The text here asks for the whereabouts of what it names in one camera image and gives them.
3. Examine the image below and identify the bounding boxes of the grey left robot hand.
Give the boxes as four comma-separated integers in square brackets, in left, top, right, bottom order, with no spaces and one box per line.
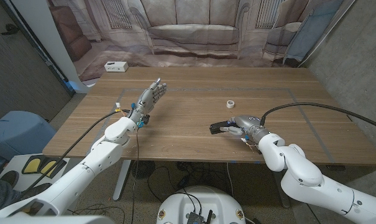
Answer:
[130,77,168,123]

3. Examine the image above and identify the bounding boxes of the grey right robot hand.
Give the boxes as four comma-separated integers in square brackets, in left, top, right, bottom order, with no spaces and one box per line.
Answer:
[220,114,268,141]

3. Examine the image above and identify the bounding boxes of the black rectangular case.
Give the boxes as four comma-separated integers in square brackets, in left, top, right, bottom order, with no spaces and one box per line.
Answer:
[209,120,238,135]

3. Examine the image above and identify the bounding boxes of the white power box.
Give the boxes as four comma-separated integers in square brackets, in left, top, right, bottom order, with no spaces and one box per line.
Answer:
[104,61,129,73]

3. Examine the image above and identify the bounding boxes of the round black floor fan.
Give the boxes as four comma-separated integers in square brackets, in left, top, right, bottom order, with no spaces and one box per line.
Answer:
[131,160,156,180]

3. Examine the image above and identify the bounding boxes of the printed sofa room backdrop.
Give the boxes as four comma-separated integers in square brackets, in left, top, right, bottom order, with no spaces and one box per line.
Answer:
[46,0,346,83]

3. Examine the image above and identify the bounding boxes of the grey table leg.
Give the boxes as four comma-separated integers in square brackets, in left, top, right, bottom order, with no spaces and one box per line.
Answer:
[273,169,291,208]

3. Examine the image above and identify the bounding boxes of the white table leg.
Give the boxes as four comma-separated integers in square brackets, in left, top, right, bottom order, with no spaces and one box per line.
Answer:
[112,159,132,202]

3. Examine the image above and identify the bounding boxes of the white robot torso base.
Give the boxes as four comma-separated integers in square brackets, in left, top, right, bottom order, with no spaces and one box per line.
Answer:
[156,185,247,224]

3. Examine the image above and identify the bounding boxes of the black electronics module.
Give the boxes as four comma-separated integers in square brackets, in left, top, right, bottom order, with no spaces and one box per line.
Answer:
[187,210,214,224]

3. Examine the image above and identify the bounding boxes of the blue grey leaning panel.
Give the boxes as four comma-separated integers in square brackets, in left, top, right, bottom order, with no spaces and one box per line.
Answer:
[282,0,344,66]

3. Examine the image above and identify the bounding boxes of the white pillar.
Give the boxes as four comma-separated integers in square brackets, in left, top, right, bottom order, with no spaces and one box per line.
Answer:
[10,0,92,94]

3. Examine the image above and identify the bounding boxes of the yellow and black foot pedal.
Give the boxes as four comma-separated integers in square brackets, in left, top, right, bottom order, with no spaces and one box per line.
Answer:
[21,155,67,179]

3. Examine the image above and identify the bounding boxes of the blue chair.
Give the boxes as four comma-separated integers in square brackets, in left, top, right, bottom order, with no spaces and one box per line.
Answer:
[0,110,57,162]

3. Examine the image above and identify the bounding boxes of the white floor mat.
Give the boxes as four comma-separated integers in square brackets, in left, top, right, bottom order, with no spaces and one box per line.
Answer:
[1,152,83,191]

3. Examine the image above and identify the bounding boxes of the person in grey trousers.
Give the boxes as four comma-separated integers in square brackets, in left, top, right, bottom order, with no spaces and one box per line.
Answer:
[0,170,52,215]

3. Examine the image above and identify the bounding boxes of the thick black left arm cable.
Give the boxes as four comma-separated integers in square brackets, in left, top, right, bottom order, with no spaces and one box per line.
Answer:
[19,109,132,198]

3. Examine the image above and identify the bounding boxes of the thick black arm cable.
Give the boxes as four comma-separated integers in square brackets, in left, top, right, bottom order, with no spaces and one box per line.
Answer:
[260,101,376,131]
[19,109,132,198]

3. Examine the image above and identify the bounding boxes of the thin black hanging cable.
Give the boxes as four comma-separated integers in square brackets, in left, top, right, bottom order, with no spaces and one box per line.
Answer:
[130,127,140,224]

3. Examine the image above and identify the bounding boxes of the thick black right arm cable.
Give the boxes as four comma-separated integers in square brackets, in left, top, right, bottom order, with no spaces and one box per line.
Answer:
[260,101,376,131]

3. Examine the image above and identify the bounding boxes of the black floor cable with adapter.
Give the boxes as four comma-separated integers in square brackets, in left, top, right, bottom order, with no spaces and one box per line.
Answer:
[147,161,232,203]

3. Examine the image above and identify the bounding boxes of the black door handle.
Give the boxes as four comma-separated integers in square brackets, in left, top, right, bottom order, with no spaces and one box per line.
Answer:
[1,24,20,35]

